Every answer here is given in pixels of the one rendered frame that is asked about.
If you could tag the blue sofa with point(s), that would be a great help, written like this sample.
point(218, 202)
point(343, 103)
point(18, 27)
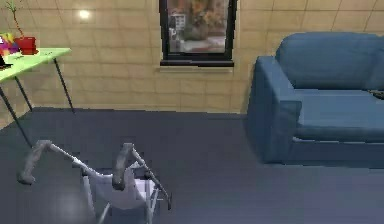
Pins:
point(320, 113)

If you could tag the grey walking frame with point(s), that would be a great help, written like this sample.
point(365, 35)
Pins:
point(116, 186)

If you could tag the green table with black legs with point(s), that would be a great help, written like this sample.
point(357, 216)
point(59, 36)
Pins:
point(30, 61)

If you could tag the black framed window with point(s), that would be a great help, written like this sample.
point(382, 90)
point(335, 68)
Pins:
point(198, 30)

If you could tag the house plant in red pot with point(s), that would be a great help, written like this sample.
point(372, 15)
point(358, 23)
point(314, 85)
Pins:
point(26, 45)

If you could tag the colourful object on black stand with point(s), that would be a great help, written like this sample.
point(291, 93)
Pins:
point(6, 46)

